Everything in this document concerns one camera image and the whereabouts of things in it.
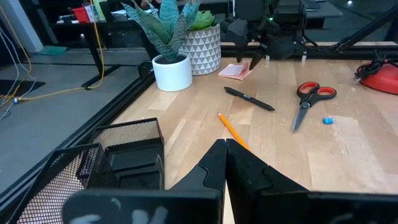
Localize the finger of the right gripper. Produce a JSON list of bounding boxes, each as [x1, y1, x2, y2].
[[248, 50, 265, 71], [229, 33, 250, 64]]

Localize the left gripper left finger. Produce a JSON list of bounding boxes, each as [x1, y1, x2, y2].
[[62, 139, 227, 224]]

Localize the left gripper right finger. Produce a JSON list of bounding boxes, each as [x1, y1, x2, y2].
[[225, 138, 398, 224]]

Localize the pink eraser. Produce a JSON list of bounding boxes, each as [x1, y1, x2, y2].
[[217, 60, 253, 82]]

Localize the black ballpoint pen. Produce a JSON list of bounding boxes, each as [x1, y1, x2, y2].
[[223, 86, 276, 112]]

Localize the red black screwdriver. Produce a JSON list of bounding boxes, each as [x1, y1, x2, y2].
[[291, 81, 338, 133]]

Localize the yellow pencil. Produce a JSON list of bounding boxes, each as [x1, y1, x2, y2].
[[216, 112, 251, 152]]

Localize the black mesh desk organizer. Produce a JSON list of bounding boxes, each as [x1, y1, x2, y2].
[[6, 117, 165, 224]]

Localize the green plant in triangle-patterned pot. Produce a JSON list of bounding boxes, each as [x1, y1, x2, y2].
[[178, 9, 222, 77]]

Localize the snake plant in white pot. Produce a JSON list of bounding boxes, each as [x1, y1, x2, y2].
[[121, 0, 202, 93]]

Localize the red plastic base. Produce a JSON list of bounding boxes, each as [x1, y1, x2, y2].
[[359, 60, 398, 96]]

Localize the black background desk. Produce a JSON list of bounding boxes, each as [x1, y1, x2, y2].
[[49, 0, 147, 91]]

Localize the red bin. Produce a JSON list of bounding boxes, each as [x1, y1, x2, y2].
[[72, 6, 91, 24]]

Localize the green floor mat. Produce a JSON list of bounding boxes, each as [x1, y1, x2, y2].
[[36, 45, 68, 57]]

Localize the black cable with plug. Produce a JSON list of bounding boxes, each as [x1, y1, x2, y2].
[[350, 49, 398, 85]]

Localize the yellow hanging cable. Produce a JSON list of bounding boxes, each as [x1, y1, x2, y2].
[[0, 0, 106, 105]]

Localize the white floor cables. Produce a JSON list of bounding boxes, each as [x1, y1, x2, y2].
[[0, 26, 37, 121]]

